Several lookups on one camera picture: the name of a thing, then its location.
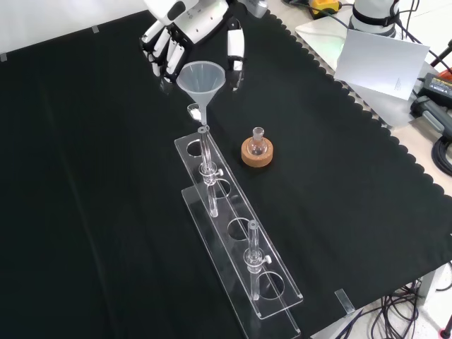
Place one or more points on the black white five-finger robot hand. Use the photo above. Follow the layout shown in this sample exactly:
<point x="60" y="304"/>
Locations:
<point x="197" y="21"/>

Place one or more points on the clear plastic funnel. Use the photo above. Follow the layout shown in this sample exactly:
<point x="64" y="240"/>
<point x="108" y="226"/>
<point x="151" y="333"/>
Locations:
<point x="200" y="81"/>

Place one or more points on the clear glass weighing funnel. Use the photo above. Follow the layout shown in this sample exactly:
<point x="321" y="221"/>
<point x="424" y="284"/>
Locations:
<point x="193" y="112"/>

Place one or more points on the clear round-bottom flask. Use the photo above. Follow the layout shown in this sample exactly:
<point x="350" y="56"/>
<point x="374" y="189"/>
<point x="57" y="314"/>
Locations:
<point x="257" y="146"/>

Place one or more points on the clear acrylic funnel stand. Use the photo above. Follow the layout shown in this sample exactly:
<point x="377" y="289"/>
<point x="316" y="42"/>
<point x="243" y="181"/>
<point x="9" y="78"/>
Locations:
<point x="243" y="243"/>

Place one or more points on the yellow stop button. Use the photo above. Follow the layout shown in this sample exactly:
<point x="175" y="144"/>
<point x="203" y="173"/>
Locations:
<point x="325" y="7"/>

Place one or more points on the black bench cloth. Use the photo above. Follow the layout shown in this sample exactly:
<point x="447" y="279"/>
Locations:
<point x="106" y="176"/>

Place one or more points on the pale board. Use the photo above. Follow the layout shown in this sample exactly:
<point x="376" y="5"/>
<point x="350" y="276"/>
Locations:
<point x="381" y="63"/>

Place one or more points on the black power adapter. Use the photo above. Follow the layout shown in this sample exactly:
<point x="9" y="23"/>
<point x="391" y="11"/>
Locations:
<point x="438" y="83"/>

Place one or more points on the black plug block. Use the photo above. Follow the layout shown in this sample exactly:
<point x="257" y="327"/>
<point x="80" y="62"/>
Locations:
<point x="429" y="111"/>

